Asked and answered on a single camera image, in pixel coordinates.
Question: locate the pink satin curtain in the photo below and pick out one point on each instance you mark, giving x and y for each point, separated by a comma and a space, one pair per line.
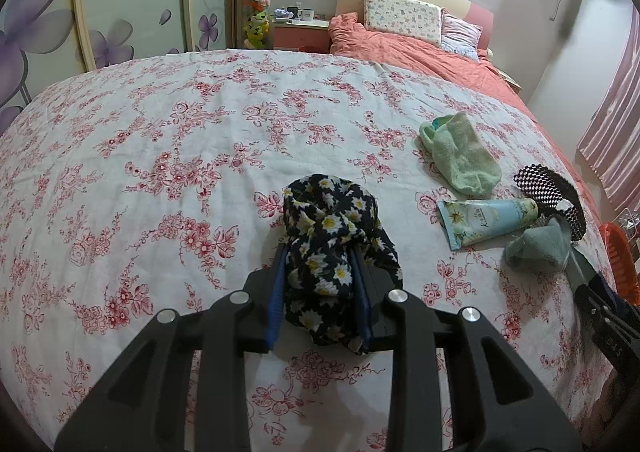
617, 122

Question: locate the black mesh headband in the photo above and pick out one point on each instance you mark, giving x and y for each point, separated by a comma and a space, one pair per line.
545, 187

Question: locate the pink white nightstand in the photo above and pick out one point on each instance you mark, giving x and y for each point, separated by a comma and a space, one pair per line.
300, 35

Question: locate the orange plastic basket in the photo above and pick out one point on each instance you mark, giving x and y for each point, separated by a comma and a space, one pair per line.
622, 252

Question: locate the light blue cream tube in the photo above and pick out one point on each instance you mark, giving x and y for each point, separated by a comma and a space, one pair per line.
480, 223

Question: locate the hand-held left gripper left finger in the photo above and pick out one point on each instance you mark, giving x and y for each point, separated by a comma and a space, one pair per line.
277, 302

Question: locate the striped lilac pillow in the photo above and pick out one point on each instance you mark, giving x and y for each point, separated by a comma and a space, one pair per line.
460, 35

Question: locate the grey-green sock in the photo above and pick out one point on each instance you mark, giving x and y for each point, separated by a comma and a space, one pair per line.
535, 247

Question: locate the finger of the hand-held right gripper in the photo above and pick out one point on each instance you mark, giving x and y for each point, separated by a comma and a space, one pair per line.
585, 274
620, 304

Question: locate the white mug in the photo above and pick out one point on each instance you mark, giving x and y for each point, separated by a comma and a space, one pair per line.
307, 15

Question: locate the light green sock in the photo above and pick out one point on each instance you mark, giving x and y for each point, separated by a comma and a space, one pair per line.
465, 160

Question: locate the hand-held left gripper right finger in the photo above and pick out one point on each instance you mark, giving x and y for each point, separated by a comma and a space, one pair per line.
364, 302

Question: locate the bed with pink cover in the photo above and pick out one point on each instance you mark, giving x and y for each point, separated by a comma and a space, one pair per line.
450, 77

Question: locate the floral pillow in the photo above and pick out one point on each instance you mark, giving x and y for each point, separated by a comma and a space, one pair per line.
402, 17

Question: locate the small wooden nightstand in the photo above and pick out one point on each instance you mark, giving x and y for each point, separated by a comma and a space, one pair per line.
510, 81

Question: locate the dark daisy print cloth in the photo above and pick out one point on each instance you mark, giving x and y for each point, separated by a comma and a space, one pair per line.
325, 212

